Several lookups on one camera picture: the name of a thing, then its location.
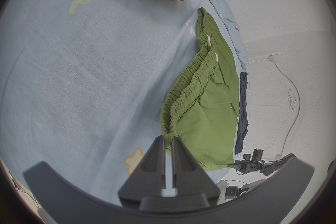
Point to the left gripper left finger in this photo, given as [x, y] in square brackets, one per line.
[149, 170]

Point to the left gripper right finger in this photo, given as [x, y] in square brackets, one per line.
[189, 170]

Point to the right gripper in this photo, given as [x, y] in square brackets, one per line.
[245, 166]

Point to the green shorts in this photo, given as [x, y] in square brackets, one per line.
[210, 112]

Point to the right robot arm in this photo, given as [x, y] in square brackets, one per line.
[278, 164]

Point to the dark blue garment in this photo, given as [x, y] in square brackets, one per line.
[242, 112]

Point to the pale blue quilt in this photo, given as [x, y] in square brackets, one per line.
[231, 34]

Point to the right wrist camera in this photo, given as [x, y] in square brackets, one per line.
[246, 157]

